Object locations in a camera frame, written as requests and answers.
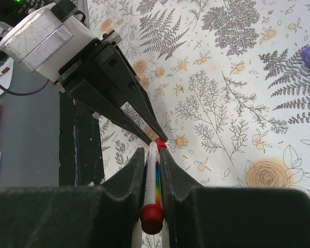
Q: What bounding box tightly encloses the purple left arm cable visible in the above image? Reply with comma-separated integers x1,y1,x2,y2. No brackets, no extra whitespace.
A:
0,72,50,96

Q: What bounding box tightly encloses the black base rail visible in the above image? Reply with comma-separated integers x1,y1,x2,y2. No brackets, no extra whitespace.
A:
59,93,104,186

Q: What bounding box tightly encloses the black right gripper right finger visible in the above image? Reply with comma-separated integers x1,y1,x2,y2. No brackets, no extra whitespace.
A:
160,148,310,247

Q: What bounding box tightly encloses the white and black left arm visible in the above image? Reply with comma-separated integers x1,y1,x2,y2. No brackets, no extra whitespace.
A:
0,1,168,143

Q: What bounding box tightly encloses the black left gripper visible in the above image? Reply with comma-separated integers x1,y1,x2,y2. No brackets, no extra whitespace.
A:
54,30,168,144

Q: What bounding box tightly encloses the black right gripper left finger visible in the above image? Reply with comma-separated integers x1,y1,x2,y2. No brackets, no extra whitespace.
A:
0,148,145,247

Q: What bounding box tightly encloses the red capped whiteboard marker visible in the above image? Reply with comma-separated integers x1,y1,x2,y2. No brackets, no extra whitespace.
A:
139,142,164,235

